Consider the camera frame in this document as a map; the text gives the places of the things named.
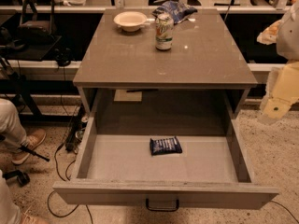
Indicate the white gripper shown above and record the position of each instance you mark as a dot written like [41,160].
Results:
[289,41]

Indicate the blue rxbar blueberry wrapper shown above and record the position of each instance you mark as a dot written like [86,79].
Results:
[164,146]

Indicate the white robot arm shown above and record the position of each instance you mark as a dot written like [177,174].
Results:
[287,44]

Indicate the grey cabinet with counter top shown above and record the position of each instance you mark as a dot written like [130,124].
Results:
[203,56]

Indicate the open grey top drawer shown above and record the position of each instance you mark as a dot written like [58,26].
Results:
[115,167]

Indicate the blue chip bag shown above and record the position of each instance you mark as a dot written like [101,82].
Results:
[179,12]

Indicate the green and white soda can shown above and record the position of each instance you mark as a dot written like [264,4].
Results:
[164,31]

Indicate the white ceramic bowl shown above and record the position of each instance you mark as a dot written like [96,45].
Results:
[131,21]

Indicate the black headphones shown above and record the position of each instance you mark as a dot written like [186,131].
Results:
[63,57]

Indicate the black power strip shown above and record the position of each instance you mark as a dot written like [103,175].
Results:
[75,125]

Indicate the black bag on shelf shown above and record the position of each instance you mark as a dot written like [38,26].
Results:
[32,30]

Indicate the tan sneaker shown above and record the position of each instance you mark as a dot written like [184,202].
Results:
[32,141]

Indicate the black stick tool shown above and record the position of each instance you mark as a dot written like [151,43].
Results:
[30,151]

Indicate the person leg in beige trousers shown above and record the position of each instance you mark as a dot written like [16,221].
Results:
[12,133]

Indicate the black caster wheel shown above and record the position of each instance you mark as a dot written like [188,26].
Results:
[22,178]

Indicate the black drawer handle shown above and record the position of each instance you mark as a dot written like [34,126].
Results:
[154,206]

